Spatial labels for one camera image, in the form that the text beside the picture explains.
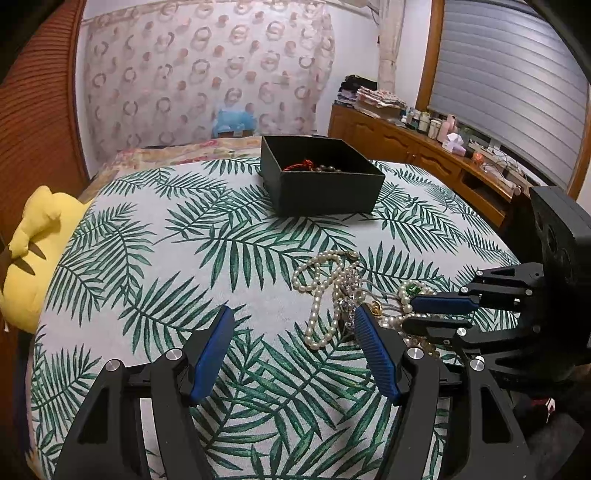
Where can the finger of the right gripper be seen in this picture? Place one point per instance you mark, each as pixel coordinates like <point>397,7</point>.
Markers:
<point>504,288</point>
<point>450,332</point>

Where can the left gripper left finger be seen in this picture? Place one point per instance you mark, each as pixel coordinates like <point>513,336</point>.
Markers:
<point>105,440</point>

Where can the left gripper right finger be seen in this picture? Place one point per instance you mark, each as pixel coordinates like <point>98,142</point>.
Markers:
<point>484,439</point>

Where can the green stone jewelry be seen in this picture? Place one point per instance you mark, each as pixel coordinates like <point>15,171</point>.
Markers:
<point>413,289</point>

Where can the black jewelry box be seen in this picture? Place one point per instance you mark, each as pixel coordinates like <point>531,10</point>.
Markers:
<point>311,176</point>

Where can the wooden sideboard cabinet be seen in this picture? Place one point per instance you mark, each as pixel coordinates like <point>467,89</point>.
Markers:
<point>380,140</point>

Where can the pink bottle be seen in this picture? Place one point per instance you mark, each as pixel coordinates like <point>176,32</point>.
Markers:
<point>449,126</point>

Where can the yellow plush toy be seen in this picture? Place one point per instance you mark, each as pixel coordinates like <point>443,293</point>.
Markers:
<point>30,259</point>

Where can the palm leaf print cloth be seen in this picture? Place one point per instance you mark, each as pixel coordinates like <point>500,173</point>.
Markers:
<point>159,251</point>

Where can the grey window roller blind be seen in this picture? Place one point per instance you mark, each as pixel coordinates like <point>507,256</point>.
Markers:
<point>504,71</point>

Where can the stack of folded clothes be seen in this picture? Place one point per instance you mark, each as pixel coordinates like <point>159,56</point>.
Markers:
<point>364,95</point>

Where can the floral bed blanket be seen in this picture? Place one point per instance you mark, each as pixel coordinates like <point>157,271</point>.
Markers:
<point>140,159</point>

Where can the brown louvered wardrobe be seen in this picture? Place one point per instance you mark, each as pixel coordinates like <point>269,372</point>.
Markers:
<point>40,141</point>

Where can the blue plush toy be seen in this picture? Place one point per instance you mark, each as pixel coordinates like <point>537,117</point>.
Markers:
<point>233,123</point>

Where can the circle pattern curtain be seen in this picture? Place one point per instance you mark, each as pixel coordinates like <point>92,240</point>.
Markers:
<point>156,74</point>

